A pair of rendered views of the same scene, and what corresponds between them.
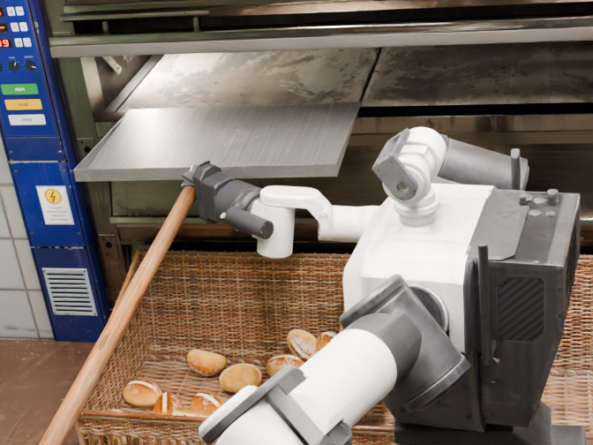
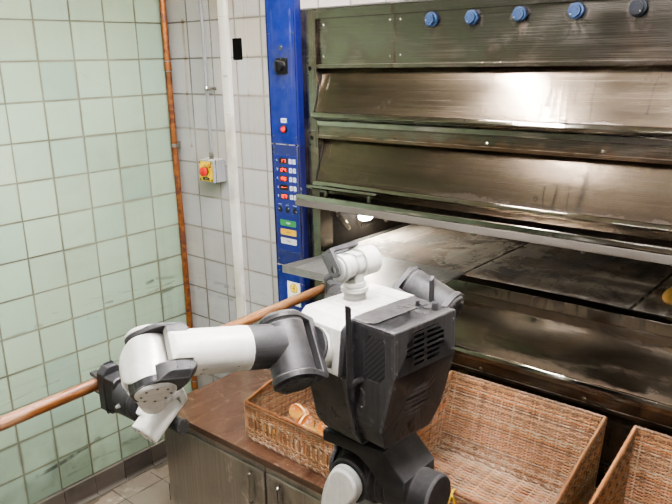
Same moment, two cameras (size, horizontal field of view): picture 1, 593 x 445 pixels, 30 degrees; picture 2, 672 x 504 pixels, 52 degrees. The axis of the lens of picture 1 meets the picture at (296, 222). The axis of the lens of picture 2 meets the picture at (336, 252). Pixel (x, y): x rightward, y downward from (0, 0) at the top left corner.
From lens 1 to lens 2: 0.80 m
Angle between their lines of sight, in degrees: 27
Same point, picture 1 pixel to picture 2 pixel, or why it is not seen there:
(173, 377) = not seen: hidden behind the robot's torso
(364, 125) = (457, 285)
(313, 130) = not seen: hidden behind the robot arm
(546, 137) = (566, 318)
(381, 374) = (239, 349)
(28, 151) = (286, 259)
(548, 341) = (387, 385)
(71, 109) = (311, 241)
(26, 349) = (265, 374)
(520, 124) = (550, 305)
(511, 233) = (390, 315)
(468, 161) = (421, 283)
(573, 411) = not seen: outside the picture
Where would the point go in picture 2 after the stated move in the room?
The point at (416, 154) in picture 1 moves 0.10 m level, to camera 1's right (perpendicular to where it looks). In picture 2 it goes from (352, 255) to (394, 259)
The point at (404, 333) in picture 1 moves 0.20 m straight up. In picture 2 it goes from (274, 337) to (269, 239)
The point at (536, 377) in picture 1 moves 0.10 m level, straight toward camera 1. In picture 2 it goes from (381, 409) to (352, 429)
